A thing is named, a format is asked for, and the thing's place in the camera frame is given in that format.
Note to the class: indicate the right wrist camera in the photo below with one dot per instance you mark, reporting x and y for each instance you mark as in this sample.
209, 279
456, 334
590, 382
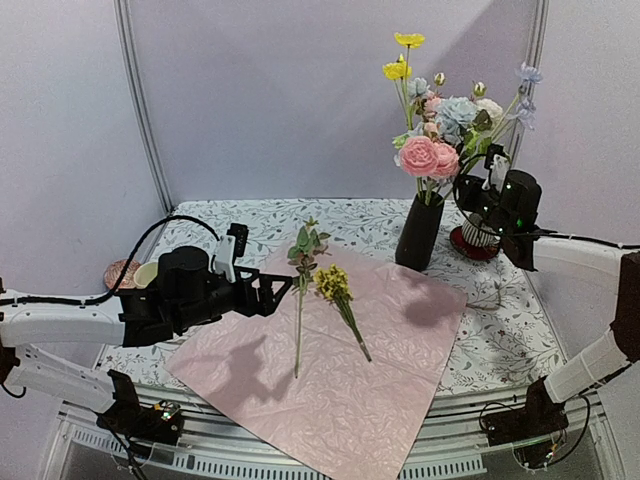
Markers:
497, 163

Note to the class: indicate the tall black vase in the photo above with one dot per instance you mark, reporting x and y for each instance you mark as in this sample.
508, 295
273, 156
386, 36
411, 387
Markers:
419, 233

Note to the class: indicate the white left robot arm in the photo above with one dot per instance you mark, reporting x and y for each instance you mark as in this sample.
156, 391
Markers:
29, 325

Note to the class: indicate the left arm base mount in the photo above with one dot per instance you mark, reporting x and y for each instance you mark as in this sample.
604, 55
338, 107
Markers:
126, 416

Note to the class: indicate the pink wrapping paper sheet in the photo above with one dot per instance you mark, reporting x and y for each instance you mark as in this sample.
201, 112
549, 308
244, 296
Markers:
245, 366

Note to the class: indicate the red round saucer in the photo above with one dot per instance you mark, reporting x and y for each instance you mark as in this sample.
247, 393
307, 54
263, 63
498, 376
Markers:
469, 251

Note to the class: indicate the single pink carnation stem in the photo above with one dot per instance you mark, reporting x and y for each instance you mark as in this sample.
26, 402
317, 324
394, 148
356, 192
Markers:
430, 162

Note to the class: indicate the yellow small flower sprig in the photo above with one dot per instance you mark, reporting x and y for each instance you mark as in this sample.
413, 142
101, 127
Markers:
332, 284

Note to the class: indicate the aluminium frame post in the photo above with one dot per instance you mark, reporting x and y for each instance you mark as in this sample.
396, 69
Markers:
529, 76
124, 23

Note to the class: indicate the small blue flower stem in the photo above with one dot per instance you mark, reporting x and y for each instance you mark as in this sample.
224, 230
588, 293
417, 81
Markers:
475, 145

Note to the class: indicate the left aluminium frame post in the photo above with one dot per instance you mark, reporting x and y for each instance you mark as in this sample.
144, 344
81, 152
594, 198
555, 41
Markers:
124, 23

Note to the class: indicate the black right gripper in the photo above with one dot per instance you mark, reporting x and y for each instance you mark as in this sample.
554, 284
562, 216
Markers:
466, 194

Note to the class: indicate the right aluminium frame post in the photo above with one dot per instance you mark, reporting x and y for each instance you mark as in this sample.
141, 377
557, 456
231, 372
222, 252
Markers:
529, 76

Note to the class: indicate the white rose stem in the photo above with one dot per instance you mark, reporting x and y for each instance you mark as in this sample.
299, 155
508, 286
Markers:
489, 121

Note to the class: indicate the light blue hydrangea stem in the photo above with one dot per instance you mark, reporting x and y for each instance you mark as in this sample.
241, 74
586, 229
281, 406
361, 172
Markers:
453, 117

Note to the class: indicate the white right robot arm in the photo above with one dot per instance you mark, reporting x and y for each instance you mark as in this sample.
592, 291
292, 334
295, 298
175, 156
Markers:
589, 287

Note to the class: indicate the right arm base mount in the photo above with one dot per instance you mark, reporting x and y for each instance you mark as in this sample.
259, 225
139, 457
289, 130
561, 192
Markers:
538, 417

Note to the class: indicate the striped ceramic cup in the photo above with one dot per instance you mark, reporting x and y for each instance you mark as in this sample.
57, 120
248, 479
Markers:
477, 233

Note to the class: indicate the yellow poppy flower stem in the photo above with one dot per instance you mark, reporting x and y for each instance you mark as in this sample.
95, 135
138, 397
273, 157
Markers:
399, 72

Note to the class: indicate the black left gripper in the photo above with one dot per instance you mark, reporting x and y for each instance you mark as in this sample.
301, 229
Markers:
265, 303

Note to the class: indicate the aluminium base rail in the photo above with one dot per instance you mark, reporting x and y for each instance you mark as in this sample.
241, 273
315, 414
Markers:
460, 437

